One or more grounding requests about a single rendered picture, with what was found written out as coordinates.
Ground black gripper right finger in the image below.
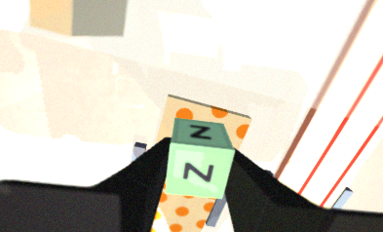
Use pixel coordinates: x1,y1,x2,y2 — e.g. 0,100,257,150
224,147,383,232

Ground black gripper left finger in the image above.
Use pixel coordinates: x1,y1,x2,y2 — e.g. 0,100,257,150
0,136,172,232

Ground peach strip with orange dots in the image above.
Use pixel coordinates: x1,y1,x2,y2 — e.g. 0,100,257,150
151,94,252,232

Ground light green cube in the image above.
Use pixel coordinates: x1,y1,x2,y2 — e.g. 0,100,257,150
165,118,235,199

